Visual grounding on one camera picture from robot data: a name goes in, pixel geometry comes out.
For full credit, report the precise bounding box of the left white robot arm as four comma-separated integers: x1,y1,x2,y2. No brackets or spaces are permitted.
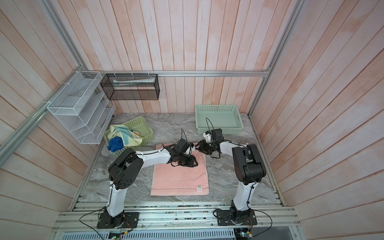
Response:
107,144,198,218

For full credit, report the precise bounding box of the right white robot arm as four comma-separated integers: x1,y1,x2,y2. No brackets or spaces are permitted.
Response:
196,140,267,212

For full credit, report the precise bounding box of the mint green empty basket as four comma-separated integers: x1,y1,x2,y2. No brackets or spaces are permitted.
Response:
195,105,244,135

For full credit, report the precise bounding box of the light green towel basket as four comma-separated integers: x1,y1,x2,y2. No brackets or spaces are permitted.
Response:
104,116,154,158

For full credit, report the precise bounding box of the pale yellow teal towel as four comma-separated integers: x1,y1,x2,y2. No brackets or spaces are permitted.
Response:
107,125,143,147

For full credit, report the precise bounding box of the blue towel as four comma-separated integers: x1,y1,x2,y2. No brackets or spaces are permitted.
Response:
108,136,124,153

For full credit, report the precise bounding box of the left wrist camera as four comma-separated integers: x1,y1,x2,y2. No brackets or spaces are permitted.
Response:
173,139,195,155

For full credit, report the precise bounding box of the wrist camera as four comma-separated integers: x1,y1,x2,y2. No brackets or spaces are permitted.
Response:
173,139,195,155
203,129,225,143

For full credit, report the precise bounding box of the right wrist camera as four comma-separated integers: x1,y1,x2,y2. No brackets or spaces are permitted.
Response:
203,129,225,143

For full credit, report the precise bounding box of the aluminium front rail frame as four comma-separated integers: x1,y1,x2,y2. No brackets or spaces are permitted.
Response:
52,201,301,233

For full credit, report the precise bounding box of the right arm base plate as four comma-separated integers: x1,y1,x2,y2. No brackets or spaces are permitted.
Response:
213,208,257,226

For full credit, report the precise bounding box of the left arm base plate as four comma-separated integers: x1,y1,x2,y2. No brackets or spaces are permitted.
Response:
97,210,140,229

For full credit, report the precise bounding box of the black wire mesh basket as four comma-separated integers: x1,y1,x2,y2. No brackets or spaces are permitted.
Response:
101,73,160,101

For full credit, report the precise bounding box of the white wire mesh shelf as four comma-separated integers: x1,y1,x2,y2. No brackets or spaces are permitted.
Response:
48,71,116,145

